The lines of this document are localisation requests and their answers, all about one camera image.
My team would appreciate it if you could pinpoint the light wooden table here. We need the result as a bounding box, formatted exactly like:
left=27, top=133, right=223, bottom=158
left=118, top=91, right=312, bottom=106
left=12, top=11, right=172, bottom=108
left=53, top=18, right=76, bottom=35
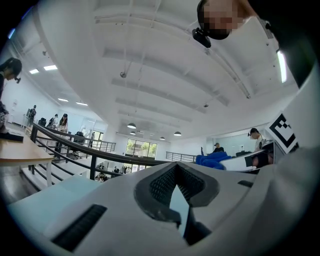
left=0, top=128, right=55, bottom=187

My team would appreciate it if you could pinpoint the long black box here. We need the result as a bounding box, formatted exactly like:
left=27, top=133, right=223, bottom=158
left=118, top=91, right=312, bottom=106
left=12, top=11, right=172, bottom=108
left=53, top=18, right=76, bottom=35
left=0, top=131, right=25, bottom=144

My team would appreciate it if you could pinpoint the blue cloth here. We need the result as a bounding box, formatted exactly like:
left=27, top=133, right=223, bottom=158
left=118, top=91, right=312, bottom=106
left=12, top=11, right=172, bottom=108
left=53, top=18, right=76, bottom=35
left=195, top=151, right=233, bottom=171

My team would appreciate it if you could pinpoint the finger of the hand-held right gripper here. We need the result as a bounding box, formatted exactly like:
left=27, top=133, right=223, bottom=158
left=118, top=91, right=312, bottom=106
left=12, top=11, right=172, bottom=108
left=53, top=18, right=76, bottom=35
left=219, top=147, right=276, bottom=173

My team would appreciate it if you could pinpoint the person's black shirt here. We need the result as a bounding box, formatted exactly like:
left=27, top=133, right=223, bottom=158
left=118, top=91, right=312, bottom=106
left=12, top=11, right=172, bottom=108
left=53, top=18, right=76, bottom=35
left=257, top=0, right=320, bottom=88

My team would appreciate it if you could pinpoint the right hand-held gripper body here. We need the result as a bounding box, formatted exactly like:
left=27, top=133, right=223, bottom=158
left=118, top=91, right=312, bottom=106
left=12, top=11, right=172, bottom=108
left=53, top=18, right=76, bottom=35
left=264, top=66, right=320, bottom=155

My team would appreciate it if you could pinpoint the black head-worn camera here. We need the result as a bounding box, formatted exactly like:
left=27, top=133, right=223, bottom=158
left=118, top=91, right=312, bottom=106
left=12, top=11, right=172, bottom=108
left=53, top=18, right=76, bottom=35
left=191, top=26, right=212, bottom=49

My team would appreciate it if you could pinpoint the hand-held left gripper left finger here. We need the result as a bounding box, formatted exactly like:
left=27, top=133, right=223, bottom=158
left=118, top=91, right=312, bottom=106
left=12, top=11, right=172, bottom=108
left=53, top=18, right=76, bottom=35
left=29, top=161, right=191, bottom=256

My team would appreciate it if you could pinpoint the person's head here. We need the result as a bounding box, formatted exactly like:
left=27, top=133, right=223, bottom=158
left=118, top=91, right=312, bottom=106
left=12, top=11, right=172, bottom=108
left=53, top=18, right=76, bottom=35
left=196, top=0, right=259, bottom=41

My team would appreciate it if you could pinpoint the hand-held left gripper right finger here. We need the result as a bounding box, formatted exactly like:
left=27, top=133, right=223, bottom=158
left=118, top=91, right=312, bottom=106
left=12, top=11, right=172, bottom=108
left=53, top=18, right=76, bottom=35
left=176, top=147, right=320, bottom=256

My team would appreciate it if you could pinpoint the person's right hand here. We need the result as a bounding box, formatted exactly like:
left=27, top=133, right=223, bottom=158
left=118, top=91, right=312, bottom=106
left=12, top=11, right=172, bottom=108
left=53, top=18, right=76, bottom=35
left=251, top=153, right=274, bottom=168

